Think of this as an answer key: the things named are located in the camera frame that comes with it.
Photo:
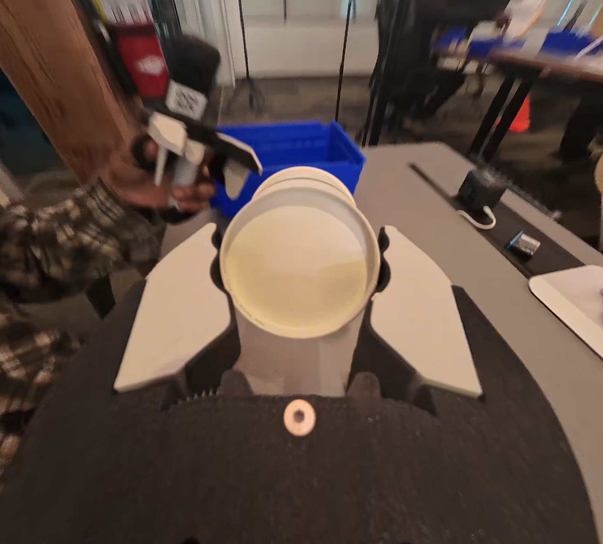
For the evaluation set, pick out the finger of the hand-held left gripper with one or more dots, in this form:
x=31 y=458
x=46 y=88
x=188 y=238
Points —
x=237 y=181
x=238 y=153

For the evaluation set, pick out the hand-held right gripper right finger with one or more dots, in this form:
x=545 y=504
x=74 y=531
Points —
x=424 y=327

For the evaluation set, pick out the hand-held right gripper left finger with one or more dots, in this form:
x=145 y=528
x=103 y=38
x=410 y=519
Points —
x=174 y=318

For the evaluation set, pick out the white paper cup green band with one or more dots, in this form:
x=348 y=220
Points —
x=297 y=271

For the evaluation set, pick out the person's left forearm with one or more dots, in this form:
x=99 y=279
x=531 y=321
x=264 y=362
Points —
x=56 y=247

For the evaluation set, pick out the person's left hand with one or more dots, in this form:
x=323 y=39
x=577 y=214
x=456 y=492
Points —
x=141 y=195

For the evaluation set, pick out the red fire extinguisher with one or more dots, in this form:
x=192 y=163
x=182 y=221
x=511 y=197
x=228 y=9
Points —
x=141 y=59

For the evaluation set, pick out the blue plastic bin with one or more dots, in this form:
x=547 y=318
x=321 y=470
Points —
x=292 y=143

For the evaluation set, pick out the small black battery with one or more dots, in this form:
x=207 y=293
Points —
x=524 y=243

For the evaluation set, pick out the wooden pillar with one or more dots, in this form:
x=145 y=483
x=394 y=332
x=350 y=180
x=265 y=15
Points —
x=56 y=59

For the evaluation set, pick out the black battery charger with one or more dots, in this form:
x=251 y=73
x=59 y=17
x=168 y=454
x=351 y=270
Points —
x=483 y=188

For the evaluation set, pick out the orange traffic cone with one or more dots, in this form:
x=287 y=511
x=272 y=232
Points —
x=519 y=115

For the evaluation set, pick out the blue plastic tray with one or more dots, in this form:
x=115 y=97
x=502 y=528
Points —
x=570 y=44
x=476 y=45

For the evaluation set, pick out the wooden-top desk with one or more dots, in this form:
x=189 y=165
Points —
x=541 y=61

